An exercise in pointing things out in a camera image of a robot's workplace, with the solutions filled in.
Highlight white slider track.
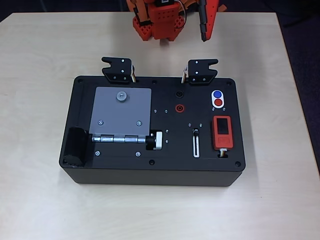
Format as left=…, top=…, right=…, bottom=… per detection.
left=192, top=128, right=201, bottom=159

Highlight orange table clamp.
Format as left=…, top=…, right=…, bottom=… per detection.
left=125, top=0, right=154, bottom=27

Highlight grey round door knob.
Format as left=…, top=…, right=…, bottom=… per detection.
left=115, top=90, right=128, bottom=103

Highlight red display stick module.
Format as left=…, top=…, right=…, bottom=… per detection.
left=211, top=115, right=235, bottom=151

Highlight grey hinged door plate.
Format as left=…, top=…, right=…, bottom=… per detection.
left=88, top=86, right=153, bottom=137

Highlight black task board box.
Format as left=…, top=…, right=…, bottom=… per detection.
left=58, top=74, right=245, bottom=187

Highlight metal door hinge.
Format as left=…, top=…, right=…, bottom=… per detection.
left=91, top=134, right=147, bottom=144

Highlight black angled cable bracket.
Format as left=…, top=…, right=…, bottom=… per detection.
left=181, top=58, right=219, bottom=87
left=101, top=56, right=138, bottom=85

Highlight black cylinder post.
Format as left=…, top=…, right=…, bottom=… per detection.
left=61, top=126, right=88, bottom=168

